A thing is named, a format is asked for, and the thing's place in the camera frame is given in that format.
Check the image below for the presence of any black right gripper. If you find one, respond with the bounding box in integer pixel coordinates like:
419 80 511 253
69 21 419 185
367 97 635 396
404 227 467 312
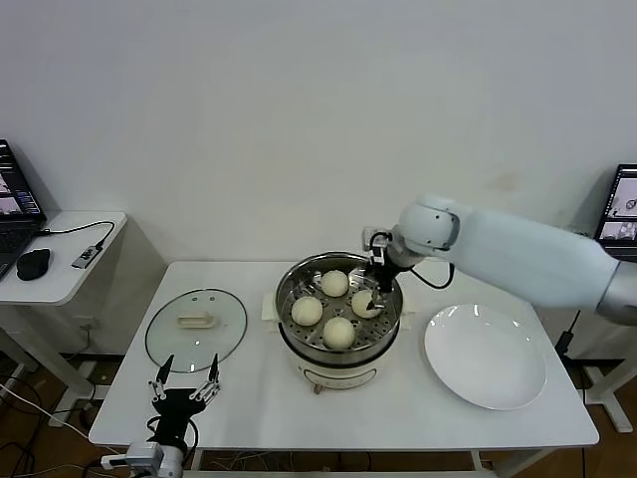
367 258 402 315

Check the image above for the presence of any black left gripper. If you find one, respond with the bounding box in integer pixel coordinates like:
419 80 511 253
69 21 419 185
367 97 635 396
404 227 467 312
147 353 222 444

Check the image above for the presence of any white steamed baozi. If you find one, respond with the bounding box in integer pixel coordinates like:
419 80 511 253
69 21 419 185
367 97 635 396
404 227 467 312
350 289 383 321
291 295 324 328
322 317 356 351
319 269 350 299

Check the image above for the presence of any round glass pot lid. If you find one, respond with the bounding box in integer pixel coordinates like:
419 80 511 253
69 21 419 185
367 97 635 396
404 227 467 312
144 288 249 374

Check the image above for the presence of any perforated steel steamer basket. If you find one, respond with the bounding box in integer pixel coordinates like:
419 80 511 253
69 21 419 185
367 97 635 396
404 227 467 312
261 253 419 353

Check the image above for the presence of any cream electric cooker base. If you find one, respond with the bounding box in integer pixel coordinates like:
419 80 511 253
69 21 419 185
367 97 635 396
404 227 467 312
265 298 415 397

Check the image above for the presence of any large white round plate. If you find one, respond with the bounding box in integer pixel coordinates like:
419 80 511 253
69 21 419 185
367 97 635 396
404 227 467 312
424 304 547 411

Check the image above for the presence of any grey usb hub dongle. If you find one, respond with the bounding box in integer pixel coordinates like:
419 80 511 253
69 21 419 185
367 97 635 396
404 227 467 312
73 243 106 271

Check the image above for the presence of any white side table with mouse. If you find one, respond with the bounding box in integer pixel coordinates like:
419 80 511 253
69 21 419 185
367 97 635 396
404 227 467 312
0 211 168 429

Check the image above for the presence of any black computer mouse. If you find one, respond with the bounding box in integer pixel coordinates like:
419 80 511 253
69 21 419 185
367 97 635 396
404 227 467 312
16 248 53 282

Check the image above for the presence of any black laptop with mouse beside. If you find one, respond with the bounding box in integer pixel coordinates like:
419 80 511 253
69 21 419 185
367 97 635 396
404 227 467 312
0 139 50 280

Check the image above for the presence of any dark grey laptop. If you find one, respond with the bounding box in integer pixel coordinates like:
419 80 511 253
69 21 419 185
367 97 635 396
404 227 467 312
595 162 637 258

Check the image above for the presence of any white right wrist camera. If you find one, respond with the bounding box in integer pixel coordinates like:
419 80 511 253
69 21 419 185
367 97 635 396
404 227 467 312
361 226 390 266

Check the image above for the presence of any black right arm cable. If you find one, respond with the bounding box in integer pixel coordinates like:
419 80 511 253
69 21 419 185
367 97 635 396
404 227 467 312
408 261 455 290

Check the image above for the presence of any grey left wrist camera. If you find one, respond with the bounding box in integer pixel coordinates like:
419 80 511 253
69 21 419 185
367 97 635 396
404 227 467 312
101 442 164 472

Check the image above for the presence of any thin white wire bundle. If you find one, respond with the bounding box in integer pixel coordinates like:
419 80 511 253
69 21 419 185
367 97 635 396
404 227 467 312
208 450 280 472

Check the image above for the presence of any white floor cable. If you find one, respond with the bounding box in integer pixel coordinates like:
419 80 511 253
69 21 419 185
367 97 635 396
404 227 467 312
0 380 150 467

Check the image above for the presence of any black usb hub cable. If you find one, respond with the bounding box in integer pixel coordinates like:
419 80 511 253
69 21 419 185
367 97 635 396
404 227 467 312
37 221 117 250

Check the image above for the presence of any black power adapter cable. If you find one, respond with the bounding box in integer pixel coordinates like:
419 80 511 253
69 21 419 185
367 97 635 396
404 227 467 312
556 309 582 358

